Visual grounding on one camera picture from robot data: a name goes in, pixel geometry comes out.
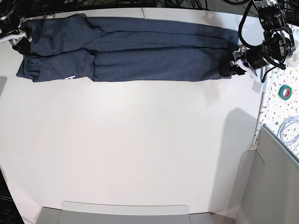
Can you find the dark blue t-shirt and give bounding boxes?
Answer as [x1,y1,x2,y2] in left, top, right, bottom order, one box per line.
[16,14,239,82]

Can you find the grey chair bottom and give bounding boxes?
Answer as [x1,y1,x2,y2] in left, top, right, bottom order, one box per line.
[36,201,213,224]

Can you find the terrazzo patterned side table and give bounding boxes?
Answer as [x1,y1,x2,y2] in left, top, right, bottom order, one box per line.
[251,25,299,156]

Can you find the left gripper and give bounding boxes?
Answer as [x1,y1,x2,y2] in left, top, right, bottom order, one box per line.
[219,44,269,77]

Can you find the clear tape dispenser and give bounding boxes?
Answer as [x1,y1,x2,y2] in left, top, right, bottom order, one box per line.
[287,50,299,67]

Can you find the grey chair right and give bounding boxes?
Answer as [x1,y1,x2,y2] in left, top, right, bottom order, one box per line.
[227,126,299,224]

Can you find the grey chair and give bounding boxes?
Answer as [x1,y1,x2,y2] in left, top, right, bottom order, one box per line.
[227,126,299,224]
[36,201,213,224]

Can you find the green tape roll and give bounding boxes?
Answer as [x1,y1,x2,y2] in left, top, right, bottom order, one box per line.
[278,85,292,101]

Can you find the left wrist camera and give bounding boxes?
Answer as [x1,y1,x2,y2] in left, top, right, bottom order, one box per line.
[252,81,267,94]

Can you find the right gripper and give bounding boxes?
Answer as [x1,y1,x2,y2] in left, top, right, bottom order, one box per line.
[0,28,32,56]

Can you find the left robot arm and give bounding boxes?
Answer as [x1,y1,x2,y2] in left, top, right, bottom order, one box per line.
[218,0,299,78]

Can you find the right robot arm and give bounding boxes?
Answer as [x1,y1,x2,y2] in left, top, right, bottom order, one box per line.
[0,0,32,56]

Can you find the coiled white cable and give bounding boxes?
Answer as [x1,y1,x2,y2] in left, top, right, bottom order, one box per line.
[276,116,299,146]

